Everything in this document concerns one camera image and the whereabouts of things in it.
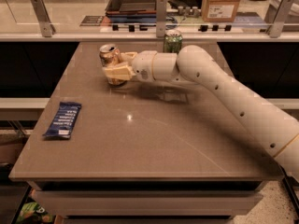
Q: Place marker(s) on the right metal glass bracket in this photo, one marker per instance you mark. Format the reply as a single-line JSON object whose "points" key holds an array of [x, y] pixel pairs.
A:
{"points": [[282, 14]]}

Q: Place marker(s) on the middle metal glass bracket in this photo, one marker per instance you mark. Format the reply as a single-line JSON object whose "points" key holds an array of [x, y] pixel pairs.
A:
{"points": [[160, 17]]}

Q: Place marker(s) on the green soda can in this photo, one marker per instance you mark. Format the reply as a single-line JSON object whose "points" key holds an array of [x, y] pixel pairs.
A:
{"points": [[172, 41]]}

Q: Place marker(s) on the green snack bag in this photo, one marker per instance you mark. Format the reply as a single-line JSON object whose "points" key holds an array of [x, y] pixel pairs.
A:
{"points": [[34, 213]]}

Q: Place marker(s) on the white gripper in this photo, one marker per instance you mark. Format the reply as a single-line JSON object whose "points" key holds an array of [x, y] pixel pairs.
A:
{"points": [[142, 65]]}

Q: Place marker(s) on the left metal glass bracket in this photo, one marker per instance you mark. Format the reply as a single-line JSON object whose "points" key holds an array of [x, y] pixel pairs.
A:
{"points": [[46, 27]]}

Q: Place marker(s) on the grey table drawer unit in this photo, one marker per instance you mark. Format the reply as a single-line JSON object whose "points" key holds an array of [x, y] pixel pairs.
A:
{"points": [[141, 203]]}

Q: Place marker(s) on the blue snack bar wrapper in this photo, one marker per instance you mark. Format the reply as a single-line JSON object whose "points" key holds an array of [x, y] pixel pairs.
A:
{"points": [[64, 120]]}

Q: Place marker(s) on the metal glass bracket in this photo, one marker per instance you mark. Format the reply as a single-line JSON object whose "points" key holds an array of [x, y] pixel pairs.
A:
{"points": [[160, 17], [282, 14], [46, 27]]}

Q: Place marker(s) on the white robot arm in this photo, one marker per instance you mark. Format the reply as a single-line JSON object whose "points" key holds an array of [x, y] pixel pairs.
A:
{"points": [[273, 128]]}

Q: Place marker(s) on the orange soda can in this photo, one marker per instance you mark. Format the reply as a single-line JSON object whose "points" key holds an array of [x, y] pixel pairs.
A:
{"points": [[110, 56]]}

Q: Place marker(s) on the cardboard box with label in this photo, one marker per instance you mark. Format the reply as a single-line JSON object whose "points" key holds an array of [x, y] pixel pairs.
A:
{"points": [[219, 10]]}

